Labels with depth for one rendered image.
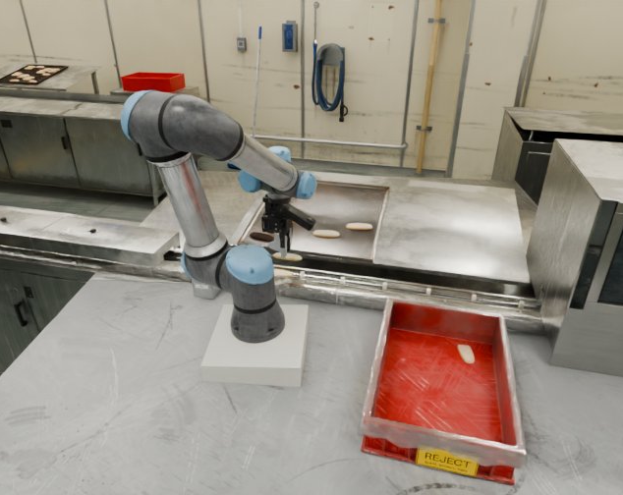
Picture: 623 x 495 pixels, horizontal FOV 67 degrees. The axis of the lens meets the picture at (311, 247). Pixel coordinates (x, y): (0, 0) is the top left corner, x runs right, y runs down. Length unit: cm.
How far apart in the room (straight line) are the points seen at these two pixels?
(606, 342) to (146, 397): 116
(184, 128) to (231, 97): 458
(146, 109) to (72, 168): 368
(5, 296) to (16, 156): 294
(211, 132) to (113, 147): 340
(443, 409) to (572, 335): 40
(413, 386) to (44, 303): 148
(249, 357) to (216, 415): 16
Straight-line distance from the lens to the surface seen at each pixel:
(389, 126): 518
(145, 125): 106
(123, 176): 442
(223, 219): 213
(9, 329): 239
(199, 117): 100
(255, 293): 120
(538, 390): 137
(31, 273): 211
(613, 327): 141
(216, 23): 553
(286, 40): 509
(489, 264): 171
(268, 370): 122
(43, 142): 482
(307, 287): 154
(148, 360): 139
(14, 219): 218
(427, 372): 132
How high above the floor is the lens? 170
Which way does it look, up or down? 28 degrees down
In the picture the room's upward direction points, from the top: straight up
